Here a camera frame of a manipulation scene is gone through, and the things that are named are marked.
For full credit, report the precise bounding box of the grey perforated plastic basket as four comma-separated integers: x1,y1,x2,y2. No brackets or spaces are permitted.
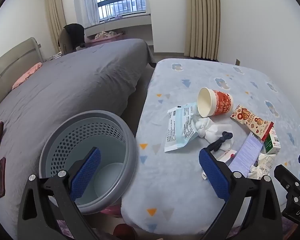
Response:
39,110,138,215

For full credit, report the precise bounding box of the black jacket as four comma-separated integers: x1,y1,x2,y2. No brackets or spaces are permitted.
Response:
64,23,86,52

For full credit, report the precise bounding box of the pink cloth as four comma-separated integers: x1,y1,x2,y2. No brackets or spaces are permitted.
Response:
12,62,42,90

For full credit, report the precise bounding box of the dark red phone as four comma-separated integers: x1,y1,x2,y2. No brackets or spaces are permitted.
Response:
0,157,6,198

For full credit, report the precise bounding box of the white knotted cloth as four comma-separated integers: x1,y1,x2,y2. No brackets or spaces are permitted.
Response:
193,116,234,153

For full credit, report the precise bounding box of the clear face mask packet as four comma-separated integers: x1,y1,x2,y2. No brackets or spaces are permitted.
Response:
164,102,199,152

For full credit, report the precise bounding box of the white window ledge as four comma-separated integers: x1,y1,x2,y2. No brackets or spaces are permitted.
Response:
84,12,152,38

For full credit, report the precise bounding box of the beige curtain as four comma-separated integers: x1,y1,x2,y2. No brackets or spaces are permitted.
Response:
44,0,67,53
185,0,221,61

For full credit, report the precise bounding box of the white tissue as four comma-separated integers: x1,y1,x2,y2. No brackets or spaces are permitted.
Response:
249,153,277,180

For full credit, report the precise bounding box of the grey bed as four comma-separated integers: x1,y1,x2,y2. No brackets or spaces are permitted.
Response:
0,39,157,240

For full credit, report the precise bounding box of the pile of light clothes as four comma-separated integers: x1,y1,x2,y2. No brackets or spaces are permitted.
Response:
94,31,118,39

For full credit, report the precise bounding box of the small green white carton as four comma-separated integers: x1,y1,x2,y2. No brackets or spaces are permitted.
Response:
262,127,282,154

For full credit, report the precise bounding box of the pink plastic basin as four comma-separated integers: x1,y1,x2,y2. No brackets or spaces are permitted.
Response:
86,34,125,48

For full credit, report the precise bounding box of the red round object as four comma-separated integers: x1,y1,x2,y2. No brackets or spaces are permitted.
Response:
114,224,135,240

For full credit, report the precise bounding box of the light blue patterned blanket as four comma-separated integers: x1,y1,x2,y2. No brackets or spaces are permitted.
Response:
121,58,300,234

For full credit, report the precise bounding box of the pink plastic object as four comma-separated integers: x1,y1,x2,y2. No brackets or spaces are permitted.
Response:
100,204,122,217

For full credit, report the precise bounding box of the white red-dotted paper sleeve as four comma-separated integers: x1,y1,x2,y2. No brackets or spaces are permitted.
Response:
202,149,237,180

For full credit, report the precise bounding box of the beige chair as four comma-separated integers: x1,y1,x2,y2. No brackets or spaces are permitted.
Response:
59,27,73,55

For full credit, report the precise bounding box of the white sheer curtain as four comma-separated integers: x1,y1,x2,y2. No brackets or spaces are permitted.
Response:
82,0,100,27

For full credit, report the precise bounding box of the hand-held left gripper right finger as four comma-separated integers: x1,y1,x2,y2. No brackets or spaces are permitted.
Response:
199,147,283,240

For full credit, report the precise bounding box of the dark blue hair tie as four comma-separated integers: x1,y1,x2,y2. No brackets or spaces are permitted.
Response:
207,131,233,152

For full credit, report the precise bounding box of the red and white paper cup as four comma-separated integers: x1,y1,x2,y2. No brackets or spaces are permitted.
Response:
197,87,234,118

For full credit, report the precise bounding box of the beige headboard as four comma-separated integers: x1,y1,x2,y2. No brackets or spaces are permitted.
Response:
0,37,44,93

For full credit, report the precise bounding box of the purple box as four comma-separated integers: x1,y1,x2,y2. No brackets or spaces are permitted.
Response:
229,132,264,178

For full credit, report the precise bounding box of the beige red snack packet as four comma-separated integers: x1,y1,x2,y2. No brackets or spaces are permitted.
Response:
230,104,274,142

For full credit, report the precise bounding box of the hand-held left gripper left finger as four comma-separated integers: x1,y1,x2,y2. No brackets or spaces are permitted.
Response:
17,147,102,240

